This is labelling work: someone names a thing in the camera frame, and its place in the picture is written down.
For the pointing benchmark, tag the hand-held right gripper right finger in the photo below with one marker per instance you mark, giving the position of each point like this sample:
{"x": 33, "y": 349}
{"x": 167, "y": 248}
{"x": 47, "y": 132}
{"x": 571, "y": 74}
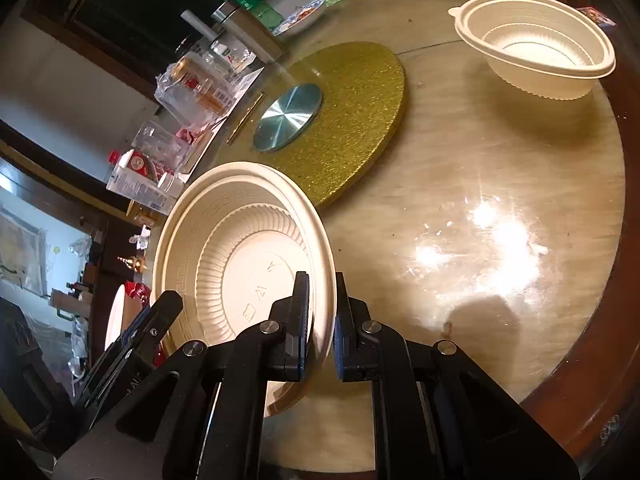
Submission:
{"x": 340, "y": 350}

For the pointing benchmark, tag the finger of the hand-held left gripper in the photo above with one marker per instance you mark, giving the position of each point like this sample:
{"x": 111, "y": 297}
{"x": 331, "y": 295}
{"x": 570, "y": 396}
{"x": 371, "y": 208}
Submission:
{"x": 131, "y": 329}
{"x": 160, "y": 320}

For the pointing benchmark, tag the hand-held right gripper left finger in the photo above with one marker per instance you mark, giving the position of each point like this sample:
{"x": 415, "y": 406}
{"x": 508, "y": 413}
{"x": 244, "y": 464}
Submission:
{"x": 299, "y": 345}

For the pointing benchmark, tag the large cream ribbed plastic bowl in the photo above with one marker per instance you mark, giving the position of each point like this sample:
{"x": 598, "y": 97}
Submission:
{"x": 240, "y": 260}

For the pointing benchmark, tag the red plastic bag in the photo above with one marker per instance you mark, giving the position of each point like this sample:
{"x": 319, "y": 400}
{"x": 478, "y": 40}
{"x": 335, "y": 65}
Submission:
{"x": 136, "y": 292}

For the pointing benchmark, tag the mirrored cabinet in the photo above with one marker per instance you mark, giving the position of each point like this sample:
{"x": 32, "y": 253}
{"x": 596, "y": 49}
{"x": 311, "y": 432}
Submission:
{"x": 30, "y": 250}

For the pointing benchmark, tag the clear plastic tray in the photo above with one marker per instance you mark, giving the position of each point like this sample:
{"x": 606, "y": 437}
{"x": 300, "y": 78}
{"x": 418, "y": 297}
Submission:
{"x": 162, "y": 142}

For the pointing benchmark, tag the gold rod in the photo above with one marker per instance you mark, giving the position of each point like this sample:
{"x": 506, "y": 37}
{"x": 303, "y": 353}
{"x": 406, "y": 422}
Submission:
{"x": 245, "y": 117}

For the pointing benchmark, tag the round metal disc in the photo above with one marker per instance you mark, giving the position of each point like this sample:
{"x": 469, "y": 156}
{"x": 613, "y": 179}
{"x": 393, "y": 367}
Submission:
{"x": 285, "y": 117}

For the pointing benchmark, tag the clear plastic bag of packets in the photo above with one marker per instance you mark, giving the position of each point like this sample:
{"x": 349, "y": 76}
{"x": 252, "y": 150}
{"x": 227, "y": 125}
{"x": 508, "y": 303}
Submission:
{"x": 205, "y": 85}

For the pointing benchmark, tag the gold glitter turntable disc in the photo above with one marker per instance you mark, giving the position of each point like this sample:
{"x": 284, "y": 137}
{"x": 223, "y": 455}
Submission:
{"x": 350, "y": 110}

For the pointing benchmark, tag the white cylindrical bottle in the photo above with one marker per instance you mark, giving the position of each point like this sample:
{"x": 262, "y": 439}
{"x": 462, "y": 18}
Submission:
{"x": 199, "y": 24}

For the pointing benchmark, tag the dark window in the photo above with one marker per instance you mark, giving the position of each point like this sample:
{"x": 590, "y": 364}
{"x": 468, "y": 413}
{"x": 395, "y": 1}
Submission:
{"x": 125, "y": 10}

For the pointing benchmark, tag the metal can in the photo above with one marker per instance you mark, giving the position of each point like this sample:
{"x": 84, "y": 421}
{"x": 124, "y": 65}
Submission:
{"x": 223, "y": 12}

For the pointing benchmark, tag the patterned ceramic plate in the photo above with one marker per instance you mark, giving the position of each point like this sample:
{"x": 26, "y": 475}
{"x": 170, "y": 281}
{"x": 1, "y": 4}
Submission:
{"x": 300, "y": 16}

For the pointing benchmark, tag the cream plastic bowl with tab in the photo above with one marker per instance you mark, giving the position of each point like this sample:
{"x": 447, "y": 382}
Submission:
{"x": 545, "y": 45}

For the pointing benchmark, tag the small colourful box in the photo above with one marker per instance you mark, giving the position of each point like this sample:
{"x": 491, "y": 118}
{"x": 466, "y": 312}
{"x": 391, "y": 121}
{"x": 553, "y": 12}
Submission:
{"x": 597, "y": 16}

